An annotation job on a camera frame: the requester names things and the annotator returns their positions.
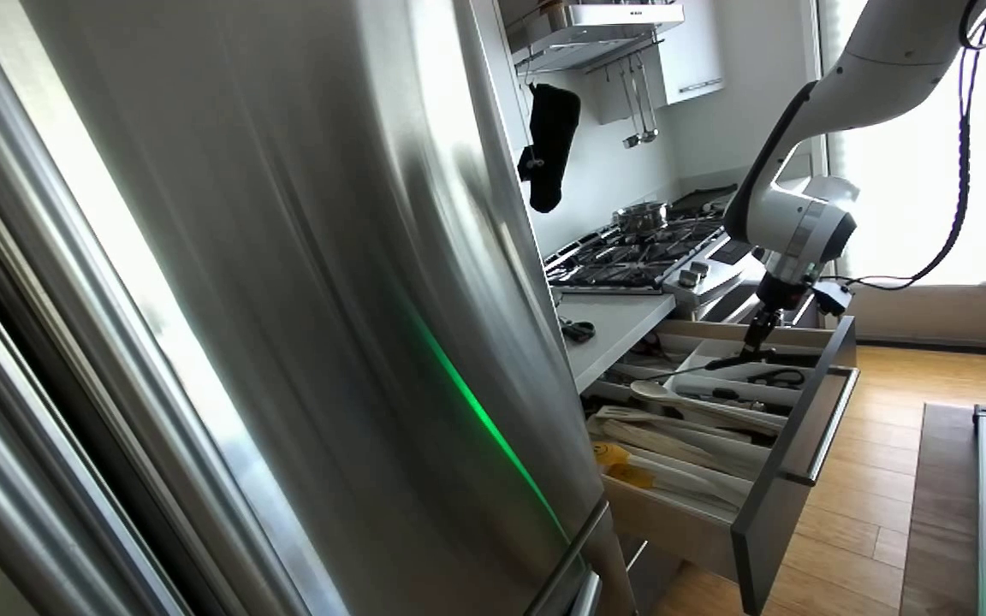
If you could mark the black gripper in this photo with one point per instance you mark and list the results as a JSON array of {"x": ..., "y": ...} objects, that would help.
[{"x": 780, "y": 304}]

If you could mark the stainless gas stove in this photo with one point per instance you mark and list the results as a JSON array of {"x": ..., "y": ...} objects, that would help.
[{"x": 693, "y": 258}]

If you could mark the white upper cabinet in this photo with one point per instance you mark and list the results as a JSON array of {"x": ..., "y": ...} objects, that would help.
[{"x": 690, "y": 56}]

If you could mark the open wooden cutlery drawer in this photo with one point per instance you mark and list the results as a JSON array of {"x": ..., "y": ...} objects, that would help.
[{"x": 711, "y": 450}]

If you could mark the steel pot on stove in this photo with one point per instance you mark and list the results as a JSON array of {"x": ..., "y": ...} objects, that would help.
[{"x": 646, "y": 218}]

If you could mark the range hood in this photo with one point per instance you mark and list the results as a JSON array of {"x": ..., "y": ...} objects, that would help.
[{"x": 554, "y": 36}]

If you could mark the hanging ladle utensils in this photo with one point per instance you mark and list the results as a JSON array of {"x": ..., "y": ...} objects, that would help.
[{"x": 634, "y": 95}]

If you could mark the stainless steel refrigerator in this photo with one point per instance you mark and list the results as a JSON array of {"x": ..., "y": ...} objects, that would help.
[{"x": 272, "y": 323}]

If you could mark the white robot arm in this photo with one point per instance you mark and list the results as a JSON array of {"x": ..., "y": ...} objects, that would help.
[{"x": 891, "y": 62}]

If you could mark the black oven mitt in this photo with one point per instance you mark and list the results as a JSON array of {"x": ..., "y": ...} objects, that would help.
[{"x": 554, "y": 129}]

